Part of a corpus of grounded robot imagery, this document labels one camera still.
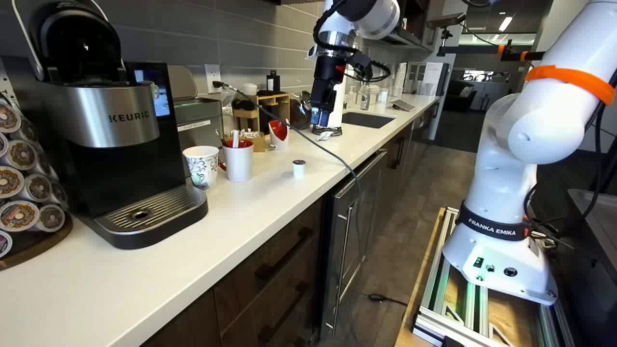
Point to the white stirrer stick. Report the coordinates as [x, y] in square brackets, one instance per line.
[236, 137]

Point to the dark countertop sink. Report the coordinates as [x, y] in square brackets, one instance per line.
[367, 120]

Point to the red and white tilted cup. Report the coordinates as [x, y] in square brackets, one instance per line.
[278, 133]

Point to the white wall outlet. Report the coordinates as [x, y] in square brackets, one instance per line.
[212, 75]

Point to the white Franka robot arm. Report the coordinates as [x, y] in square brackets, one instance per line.
[513, 147]

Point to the small black bottle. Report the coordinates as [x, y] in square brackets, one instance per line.
[272, 81]

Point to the white mug red interior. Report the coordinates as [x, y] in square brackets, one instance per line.
[239, 164]

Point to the patterned white paper cup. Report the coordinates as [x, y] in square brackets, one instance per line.
[201, 166]

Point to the wooden countertop organizer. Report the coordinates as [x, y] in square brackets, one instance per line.
[257, 112]

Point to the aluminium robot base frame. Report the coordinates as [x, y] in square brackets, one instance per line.
[463, 308]

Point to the small white bottle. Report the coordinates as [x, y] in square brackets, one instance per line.
[382, 98]

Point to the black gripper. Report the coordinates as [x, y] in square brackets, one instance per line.
[328, 83]

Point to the stainless steel dishwasher front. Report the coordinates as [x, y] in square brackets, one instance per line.
[353, 237]

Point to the small white creamer pod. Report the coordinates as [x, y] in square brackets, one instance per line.
[299, 168]

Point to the black silver Keurig coffee machine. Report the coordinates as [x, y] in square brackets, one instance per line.
[112, 141]

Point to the coffee pod carousel holder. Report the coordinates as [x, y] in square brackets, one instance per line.
[31, 247]

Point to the stainless steel toaster appliance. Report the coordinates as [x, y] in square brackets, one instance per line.
[195, 121]

